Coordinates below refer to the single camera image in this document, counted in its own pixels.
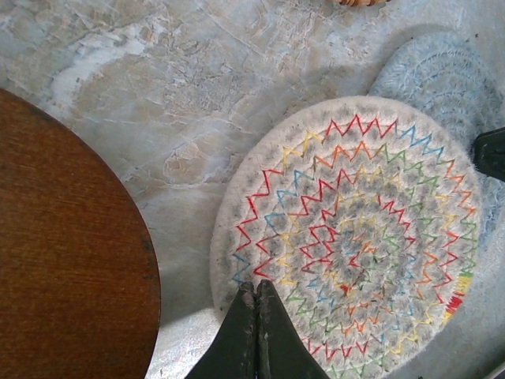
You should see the multicolour stitched rope coaster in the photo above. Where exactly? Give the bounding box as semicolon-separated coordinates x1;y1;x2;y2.
210;96;483;379

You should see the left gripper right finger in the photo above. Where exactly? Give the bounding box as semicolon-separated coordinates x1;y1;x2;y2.
256;279;331;379

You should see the woven rattan coaster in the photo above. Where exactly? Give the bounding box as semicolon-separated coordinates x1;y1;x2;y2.
329;0;394;8

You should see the brown coaster with white marks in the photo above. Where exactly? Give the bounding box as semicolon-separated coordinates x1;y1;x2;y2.
0;87;162;379

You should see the light blue rope coaster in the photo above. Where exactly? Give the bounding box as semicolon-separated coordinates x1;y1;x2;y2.
368;31;505;277

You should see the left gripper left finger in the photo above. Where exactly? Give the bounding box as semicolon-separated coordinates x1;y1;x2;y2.
185;280;260;379

